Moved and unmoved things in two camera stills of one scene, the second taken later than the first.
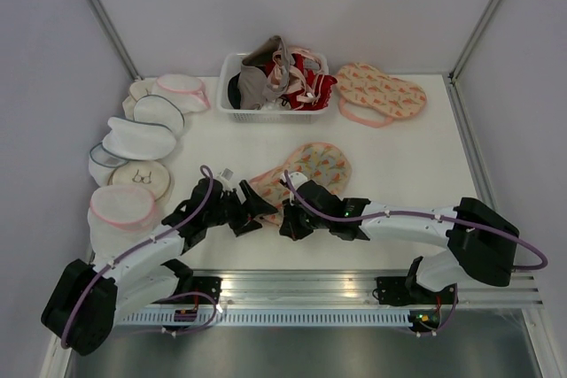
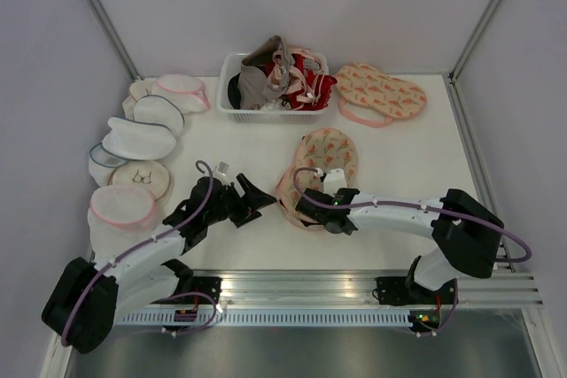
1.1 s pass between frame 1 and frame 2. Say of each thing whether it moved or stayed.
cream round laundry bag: stayed
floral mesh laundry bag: moved
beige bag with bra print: stayed
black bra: stayed
